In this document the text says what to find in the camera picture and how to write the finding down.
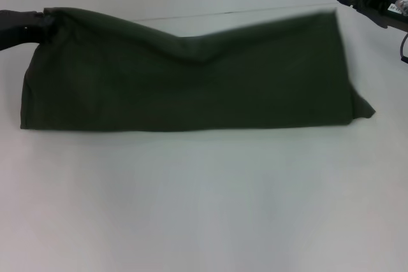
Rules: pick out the dark green FREE t-shirt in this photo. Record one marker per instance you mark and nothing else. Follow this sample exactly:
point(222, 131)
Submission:
point(191, 77)

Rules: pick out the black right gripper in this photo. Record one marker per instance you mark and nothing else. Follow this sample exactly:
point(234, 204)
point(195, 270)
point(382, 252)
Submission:
point(382, 7)

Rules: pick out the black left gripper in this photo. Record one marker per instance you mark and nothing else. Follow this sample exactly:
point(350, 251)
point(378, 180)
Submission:
point(19, 25)

